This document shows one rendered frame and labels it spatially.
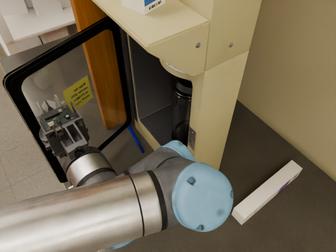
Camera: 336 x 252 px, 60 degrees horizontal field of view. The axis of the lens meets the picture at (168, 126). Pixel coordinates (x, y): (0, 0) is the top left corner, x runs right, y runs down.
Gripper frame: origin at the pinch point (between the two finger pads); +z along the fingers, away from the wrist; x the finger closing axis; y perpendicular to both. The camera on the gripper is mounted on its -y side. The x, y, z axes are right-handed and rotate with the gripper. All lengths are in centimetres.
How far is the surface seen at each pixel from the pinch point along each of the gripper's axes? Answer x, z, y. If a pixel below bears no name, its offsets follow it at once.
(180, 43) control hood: -19.0, -22.0, 21.4
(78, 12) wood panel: -16.1, 15.1, 10.5
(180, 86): -29.8, -8.6, -2.7
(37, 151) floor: 11, 103, -128
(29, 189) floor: 26, 76, -128
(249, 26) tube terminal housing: -34.1, -22.0, 19.0
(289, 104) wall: -68, -19, -22
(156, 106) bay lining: -31.8, 6.5, -23.9
